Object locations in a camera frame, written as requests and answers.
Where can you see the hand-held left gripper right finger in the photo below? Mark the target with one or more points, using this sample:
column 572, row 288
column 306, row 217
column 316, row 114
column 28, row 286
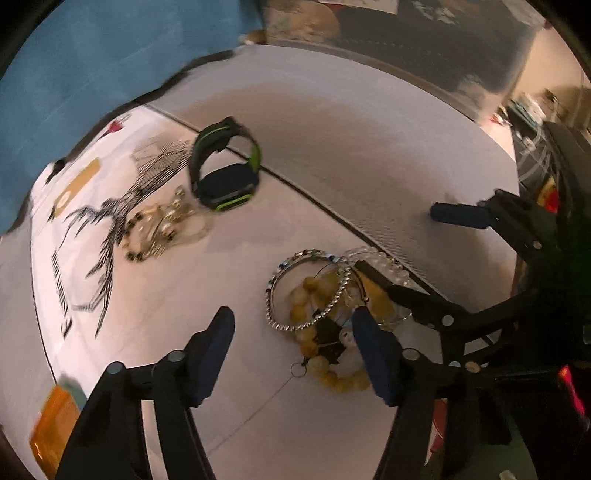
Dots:
column 375, row 357

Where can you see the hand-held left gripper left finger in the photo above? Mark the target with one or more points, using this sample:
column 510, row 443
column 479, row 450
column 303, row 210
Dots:
column 213, row 355

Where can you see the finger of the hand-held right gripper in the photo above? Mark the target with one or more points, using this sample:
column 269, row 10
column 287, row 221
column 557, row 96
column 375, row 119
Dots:
column 406, row 297
column 457, row 213

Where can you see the silver twisted bangle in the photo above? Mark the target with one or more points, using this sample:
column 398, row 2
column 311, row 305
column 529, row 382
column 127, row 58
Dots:
column 339, row 293

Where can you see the black paper tag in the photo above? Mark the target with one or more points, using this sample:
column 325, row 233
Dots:
column 328, row 339

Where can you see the white printed cloth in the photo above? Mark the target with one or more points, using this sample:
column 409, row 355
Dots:
column 152, row 300

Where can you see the grey ribbed table mat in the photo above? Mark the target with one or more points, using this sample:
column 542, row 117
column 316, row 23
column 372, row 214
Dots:
column 351, row 138

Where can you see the black green smartwatch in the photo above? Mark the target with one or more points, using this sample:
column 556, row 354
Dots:
column 226, row 184

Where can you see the orange box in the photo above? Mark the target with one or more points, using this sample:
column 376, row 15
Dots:
column 53, row 429

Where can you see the beige soft object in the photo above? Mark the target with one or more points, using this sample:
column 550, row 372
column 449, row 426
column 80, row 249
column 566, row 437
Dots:
column 307, row 21

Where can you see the blue curtain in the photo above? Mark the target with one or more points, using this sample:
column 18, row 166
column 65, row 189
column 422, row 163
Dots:
column 92, row 69

